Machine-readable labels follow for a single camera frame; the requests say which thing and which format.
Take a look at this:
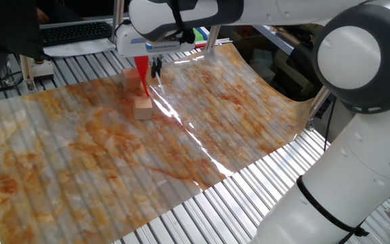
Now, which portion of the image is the light wooden cube block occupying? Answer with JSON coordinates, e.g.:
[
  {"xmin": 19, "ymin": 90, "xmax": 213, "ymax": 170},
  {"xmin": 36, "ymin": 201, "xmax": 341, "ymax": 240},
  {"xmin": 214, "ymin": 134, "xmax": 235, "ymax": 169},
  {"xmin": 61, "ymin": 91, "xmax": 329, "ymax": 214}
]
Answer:
[
  {"xmin": 133, "ymin": 96, "xmax": 154, "ymax": 121},
  {"xmin": 121, "ymin": 67, "xmax": 143, "ymax": 91}
]

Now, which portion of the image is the colourful striped box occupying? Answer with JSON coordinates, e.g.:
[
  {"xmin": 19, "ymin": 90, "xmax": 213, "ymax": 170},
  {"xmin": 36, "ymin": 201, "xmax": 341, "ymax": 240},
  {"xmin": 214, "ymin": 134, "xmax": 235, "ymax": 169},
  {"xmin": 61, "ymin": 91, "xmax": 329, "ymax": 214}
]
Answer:
[{"xmin": 193, "ymin": 26, "xmax": 215, "ymax": 50}]

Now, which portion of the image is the slanted aluminium support post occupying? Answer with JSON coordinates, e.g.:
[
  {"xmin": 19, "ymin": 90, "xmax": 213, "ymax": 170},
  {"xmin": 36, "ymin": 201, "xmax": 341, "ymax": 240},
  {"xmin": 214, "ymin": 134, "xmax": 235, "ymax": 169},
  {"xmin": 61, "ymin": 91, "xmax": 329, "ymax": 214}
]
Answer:
[{"xmin": 305, "ymin": 86, "xmax": 330, "ymax": 131}]

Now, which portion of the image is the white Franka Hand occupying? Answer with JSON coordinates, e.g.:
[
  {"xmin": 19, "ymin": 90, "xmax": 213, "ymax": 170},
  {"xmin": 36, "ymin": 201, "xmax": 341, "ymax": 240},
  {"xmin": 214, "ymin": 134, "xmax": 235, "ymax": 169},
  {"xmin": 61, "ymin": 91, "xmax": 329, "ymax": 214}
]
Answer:
[{"xmin": 115, "ymin": 23, "xmax": 196, "ymax": 79}]

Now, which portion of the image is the orange marble pattern mat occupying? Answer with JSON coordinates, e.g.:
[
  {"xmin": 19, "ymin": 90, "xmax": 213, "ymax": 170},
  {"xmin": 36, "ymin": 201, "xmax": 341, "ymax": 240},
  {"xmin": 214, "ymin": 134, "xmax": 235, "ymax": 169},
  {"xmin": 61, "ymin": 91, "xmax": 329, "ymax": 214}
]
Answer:
[{"xmin": 0, "ymin": 42, "xmax": 314, "ymax": 244}]

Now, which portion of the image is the person in black clothing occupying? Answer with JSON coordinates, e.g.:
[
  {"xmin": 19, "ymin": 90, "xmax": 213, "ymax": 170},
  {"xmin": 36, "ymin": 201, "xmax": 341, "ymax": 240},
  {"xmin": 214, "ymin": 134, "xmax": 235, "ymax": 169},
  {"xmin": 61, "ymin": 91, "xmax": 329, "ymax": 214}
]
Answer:
[{"xmin": 0, "ymin": 0, "xmax": 52, "ymax": 85}]

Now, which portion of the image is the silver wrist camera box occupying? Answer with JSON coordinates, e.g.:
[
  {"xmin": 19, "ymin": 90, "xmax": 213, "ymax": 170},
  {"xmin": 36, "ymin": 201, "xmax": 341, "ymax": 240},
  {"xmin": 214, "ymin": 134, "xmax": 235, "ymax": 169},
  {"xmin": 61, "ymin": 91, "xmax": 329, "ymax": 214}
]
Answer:
[{"xmin": 145, "ymin": 39, "xmax": 191, "ymax": 54}]

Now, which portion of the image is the white paper sheet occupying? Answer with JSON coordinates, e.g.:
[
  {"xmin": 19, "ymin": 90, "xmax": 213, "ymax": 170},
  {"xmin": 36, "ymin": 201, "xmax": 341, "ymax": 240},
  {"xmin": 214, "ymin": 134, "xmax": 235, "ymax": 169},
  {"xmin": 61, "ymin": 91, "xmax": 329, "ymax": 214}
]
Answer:
[{"xmin": 42, "ymin": 37, "xmax": 116, "ymax": 58}]

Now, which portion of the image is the black computer keyboard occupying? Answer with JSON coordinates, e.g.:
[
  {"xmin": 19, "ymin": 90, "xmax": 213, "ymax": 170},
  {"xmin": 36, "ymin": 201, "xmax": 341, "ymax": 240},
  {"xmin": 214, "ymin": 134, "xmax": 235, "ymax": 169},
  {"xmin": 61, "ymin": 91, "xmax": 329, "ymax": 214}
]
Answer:
[{"xmin": 40, "ymin": 22, "xmax": 114, "ymax": 47}]

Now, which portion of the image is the grey metal shelf beam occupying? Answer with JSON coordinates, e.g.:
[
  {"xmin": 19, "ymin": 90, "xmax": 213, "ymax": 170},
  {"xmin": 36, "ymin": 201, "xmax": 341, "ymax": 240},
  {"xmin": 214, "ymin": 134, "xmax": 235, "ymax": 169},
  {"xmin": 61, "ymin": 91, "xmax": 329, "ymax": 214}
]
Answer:
[{"xmin": 251, "ymin": 24, "xmax": 296, "ymax": 56}]

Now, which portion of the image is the red flag with white stick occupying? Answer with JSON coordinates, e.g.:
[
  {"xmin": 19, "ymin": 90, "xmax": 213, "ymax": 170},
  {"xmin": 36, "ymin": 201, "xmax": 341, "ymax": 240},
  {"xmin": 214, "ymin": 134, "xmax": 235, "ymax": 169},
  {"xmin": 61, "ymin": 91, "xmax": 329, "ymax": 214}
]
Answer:
[{"xmin": 133, "ymin": 56, "xmax": 166, "ymax": 98}]

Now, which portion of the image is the short aluminium post with bracket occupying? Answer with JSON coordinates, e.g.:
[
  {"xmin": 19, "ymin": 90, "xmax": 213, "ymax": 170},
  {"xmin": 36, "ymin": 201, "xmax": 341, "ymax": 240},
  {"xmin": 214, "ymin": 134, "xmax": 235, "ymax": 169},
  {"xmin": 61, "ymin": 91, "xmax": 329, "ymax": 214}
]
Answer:
[{"xmin": 18, "ymin": 54, "xmax": 56, "ymax": 92}]

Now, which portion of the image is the person's bare hand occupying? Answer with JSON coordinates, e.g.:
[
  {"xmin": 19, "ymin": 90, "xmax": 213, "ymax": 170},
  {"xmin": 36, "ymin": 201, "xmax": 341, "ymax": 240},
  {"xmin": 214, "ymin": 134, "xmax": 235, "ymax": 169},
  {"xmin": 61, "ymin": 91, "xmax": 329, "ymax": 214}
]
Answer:
[{"xmin": 36, "ymin": 8, "xmax": 51, "ymax": 25}]

